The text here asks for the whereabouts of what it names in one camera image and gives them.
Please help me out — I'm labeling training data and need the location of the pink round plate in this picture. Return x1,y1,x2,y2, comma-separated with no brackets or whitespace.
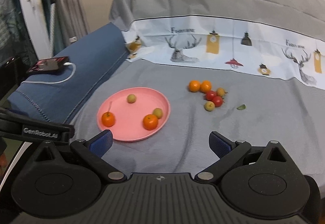
97,87,171,142

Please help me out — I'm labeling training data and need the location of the blue sofa armrest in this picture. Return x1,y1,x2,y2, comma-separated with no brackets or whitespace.
7,23,128,123

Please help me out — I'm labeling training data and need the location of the white round frame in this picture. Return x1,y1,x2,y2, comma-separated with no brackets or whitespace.
20,0,51,59

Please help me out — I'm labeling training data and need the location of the orange mandarin with stem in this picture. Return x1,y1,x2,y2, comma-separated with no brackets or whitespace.
101,101,116,127

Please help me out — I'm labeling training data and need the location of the black smartphone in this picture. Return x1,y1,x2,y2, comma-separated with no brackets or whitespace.
26,56,69,76

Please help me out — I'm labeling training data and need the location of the yellow longan front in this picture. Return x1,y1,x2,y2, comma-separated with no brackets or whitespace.
204,101,215,111

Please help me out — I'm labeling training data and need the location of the yellow longan with stem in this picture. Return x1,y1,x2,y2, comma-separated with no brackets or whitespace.
216,87,227,98

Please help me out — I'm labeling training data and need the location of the white charging cable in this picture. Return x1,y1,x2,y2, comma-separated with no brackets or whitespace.
20,61,77,85

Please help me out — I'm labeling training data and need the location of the small green leaf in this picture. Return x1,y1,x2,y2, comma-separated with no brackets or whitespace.
236,104,246,110

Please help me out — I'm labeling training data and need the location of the red cherry tomato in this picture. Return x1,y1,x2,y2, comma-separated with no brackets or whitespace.
212,96,224,108
205,90,217,101

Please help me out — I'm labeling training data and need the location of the large orange mandarin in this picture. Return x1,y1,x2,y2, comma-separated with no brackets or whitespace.
143,114,159,131

